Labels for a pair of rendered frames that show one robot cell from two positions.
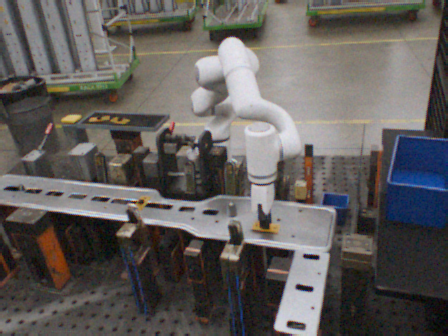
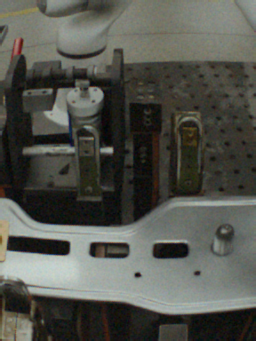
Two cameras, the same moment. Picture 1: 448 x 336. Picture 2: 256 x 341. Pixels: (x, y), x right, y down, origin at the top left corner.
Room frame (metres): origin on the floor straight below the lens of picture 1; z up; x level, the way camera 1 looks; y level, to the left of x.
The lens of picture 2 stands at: (0.69, 0.29, 1.67)
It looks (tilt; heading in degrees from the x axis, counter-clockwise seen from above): 44 degrees down; 341
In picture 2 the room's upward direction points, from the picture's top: 1 degrees counter-clockwise
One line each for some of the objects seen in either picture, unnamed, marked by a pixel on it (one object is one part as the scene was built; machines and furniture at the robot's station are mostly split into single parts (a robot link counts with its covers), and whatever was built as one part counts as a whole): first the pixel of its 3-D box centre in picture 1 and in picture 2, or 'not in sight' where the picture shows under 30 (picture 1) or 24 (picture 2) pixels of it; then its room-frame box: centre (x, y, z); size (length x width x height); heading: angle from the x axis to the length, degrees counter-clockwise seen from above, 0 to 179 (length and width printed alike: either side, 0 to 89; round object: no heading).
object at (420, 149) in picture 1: (419, 178); not in sight; (1.09, -0.59, 1.10); 0.30 x 0.17 x 0.13; 153
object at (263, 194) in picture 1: (263, 191); not in sight; (1.05, -0.11, 1.14); 0.10 x 0.07 x 0.11; 158
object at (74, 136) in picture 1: (85, 165); not in sight; (1.76, 0.63, 0.92); 0.08 x 0.08 x 0.44; 68
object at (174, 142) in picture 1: (191, 187); (71, 174); (1.42, 0.14, 0.94); 0.18 x 0.13 x 0.49; 68
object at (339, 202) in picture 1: (334, 208); not in sight; (1.44, -0.44, 0.74); 0.11 x 0.10 x 0.09; 68
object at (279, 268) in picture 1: (282, 302); not in sight; (0.89, -0.13, 0.84); 0.11 x 0.10 x 0.28; 158
